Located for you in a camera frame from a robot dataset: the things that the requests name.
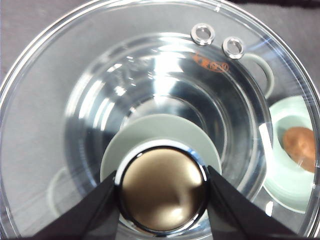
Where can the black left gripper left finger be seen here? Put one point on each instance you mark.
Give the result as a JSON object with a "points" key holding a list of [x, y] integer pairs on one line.
{"points": [[95, 216]]}

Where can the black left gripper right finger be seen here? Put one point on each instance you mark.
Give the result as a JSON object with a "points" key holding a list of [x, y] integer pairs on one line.
{"points": [[235, 217]]}

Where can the green plate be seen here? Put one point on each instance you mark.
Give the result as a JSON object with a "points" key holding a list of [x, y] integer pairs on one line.
{"points": [[290, 185]]}

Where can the brown potato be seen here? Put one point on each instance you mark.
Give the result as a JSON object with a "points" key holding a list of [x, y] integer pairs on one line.
{"points": [[300, 144]]}

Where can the glass pot lid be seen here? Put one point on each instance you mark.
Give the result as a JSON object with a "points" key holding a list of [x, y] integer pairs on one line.
{"points": [[162, 191]]}

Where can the green electric steamer pot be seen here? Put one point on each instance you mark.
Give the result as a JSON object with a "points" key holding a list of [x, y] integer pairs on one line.
{"points": [[174, 89]]}

